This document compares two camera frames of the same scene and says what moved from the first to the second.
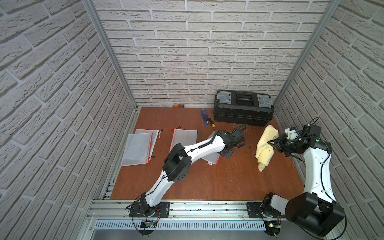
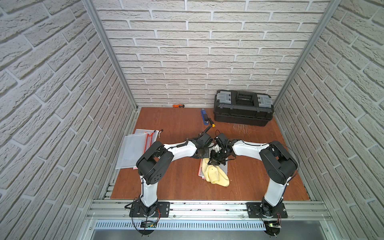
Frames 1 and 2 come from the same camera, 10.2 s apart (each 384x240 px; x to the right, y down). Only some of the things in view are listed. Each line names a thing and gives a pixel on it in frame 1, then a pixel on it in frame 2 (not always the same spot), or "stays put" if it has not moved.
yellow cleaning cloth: (265, 150) → (213, 174)
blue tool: (205, 116) stays put
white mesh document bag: (186, 137) → (224, 167)
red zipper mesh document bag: (137, 149) → (151, 137)
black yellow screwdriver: (212, 124) stays put
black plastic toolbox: (243, 107) stays put
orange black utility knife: (179, 105) stays put
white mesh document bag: (154, 135) stays put
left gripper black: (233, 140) → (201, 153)
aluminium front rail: (122, 210) stays put
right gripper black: (279, 143) → (213, 160)
